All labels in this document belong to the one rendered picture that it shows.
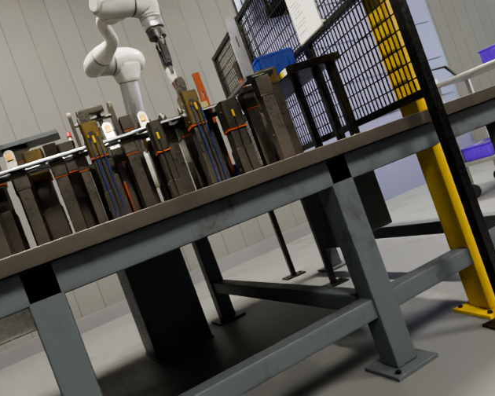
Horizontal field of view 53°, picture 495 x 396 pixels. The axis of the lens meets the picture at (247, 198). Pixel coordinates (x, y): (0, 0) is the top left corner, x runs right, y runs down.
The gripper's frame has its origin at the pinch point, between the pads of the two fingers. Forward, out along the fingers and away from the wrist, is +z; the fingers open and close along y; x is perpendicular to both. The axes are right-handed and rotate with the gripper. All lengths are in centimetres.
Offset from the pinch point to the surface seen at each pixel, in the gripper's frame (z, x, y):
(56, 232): 46, -65, 1
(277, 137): 45, 14, 53
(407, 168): 90, 282, -288
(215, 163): 45, -5, 37
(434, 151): 67, 58, 65
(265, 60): 8.4, 36.9, 11.4
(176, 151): 33.1, -12.4, 15.2
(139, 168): 35.4, -28.2, 18.7
